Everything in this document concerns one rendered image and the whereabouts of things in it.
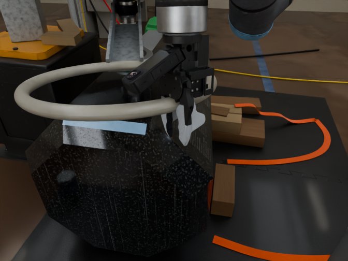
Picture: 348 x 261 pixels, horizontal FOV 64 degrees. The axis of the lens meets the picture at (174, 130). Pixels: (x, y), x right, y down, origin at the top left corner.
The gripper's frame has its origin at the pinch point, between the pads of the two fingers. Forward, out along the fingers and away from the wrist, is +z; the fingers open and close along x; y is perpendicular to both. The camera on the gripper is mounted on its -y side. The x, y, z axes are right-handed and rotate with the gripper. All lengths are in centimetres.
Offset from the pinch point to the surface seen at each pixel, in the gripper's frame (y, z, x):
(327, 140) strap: 174, 72, 43
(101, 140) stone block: -0.8, 17.3, 41.8
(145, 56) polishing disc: 38, -2, 75
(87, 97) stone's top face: 3, 7, 61
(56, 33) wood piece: 15, -10, 137
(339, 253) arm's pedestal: 42, 42, -23
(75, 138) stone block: -7, 17, 49
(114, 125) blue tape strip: 4.2, 12.8, 41.1
